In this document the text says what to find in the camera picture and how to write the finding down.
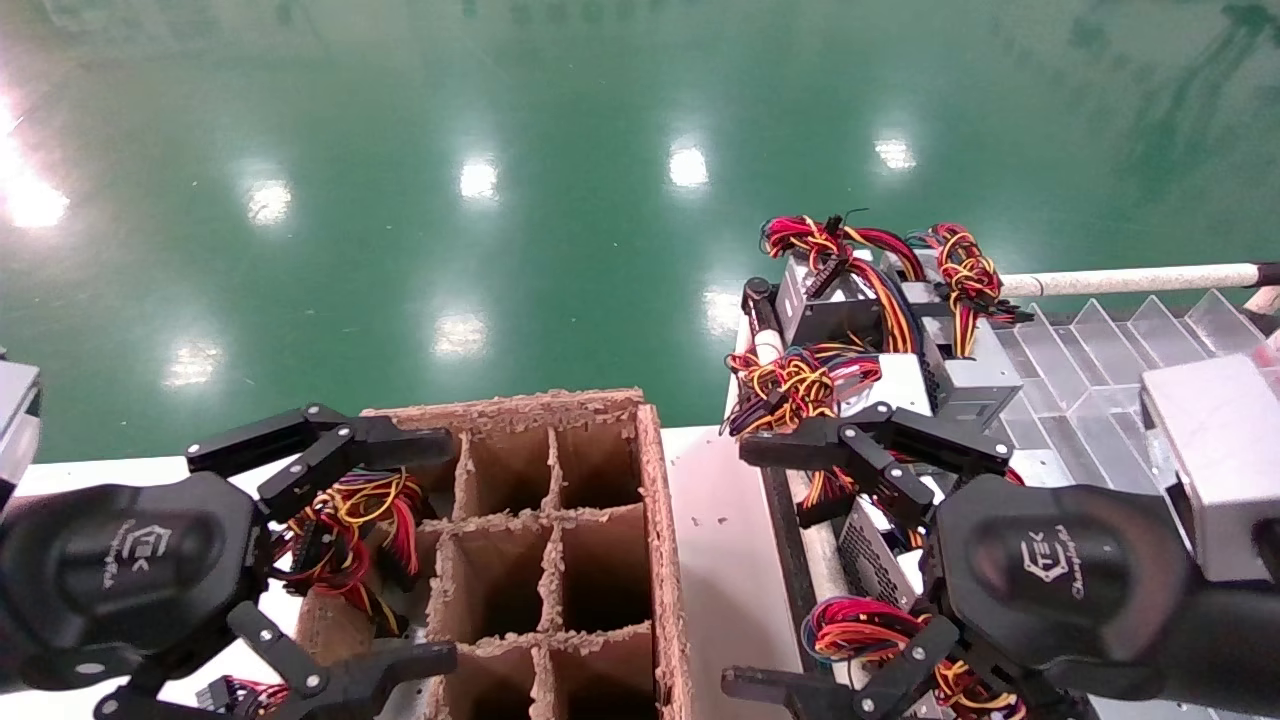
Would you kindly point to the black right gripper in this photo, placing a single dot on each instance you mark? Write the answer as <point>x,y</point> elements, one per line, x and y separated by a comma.
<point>1060,570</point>

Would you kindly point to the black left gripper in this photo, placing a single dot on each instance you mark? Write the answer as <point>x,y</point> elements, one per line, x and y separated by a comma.
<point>130,570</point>

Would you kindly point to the brown cardboard divider box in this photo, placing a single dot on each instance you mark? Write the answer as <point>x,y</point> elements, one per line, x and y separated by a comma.
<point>660,560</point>

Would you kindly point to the clear acrylic divider tray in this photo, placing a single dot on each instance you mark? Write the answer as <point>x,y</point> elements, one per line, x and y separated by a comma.
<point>1100,350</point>

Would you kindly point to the black cart frame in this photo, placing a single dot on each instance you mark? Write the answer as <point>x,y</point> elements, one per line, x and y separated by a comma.
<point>782,550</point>

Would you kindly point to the black rail corner joint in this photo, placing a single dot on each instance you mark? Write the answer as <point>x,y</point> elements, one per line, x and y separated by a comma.
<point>758,300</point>
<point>1268,275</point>

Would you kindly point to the gray left wrist camera box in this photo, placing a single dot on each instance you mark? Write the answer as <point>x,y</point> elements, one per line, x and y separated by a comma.
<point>15,420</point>

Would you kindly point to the gray wrist camera box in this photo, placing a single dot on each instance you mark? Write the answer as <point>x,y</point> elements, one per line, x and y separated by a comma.
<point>1220,450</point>
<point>15,420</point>

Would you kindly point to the gray right wrist camera box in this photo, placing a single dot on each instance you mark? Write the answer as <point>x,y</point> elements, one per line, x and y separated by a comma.
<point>1220,450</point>

